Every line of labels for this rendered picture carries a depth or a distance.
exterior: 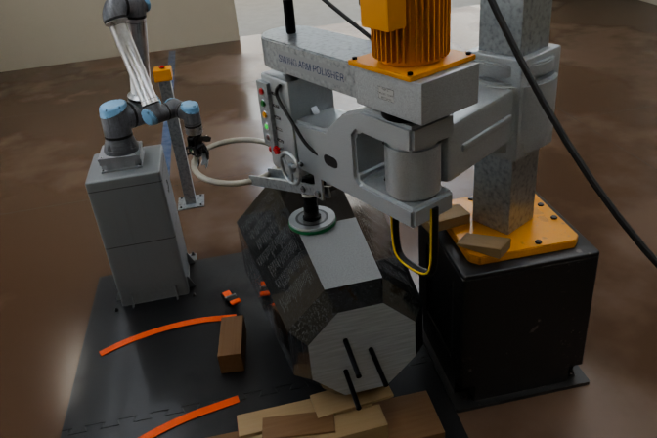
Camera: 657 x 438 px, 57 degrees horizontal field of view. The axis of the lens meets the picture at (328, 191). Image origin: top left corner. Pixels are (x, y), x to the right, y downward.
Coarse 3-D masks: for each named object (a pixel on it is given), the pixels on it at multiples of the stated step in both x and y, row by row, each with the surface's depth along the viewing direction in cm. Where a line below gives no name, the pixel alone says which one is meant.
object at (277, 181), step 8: (272, 168) 304; (256, 176) 296; (272, 176) 306; (280, 176) 300; (288, 176) 292; (256, 184) 298; (264, 184) 291; (272, 184) 284; (280, 184) 278; (288, 184) 271; (304, 184) 260; (312, 184) 255; (328, 184) 265; (296, 192) 268; (304, 192) 262; (312, 192) 257; (328, 192) 247
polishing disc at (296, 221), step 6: (300, 210) 284; (324, 210) 282; (330, 210) 282; (294, 216) 280; (300, 216) 279; (324, 216) 277; (330, 216) 277; (294, 222) 275; (300, 222) 275; (306, 222) 274; (312, 222) 274; (318, 222) 273; (324, 222) 273; (330, 222) 272; (294, 228) 272; (300, 228) 270; (306, 228) 270; (312, 228) 269; (318, 228) 269; (324, 228) 270
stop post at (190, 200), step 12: (156, 72) 418; (168, 72) 419; (168, 84) 425; (168, 96) 429; (168, 120) 437; (180, 132) 443; (180, 144) 447; (180, 156) 451; (180, 168) 456; (192, 180) 467; (192, 192) 466; (180, 204) 471; (192, 204) 469
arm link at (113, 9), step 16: (112, 0) 298; (112, 16) 297; (112, 32) 301; (128, 32) 303; (128, 48) 302; (128, 64) 303; (144, 80) 305; (144, 96) 306; (144, 112) 307; (160, 112) 309
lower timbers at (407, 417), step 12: (408, 396) 274; (420, 396) 273; (384, 408) 269; (396, 408) 269; (408, 408) 268; (420, 408) 268; (432, 408) 267; (396, 420) 263; (408, 420) 262; (420, 420) 262; (432, 420) 261; (396, 432) 257; (408, 432) 257; (420, 432) 256; (432, 432) 256; (444, 432) 256
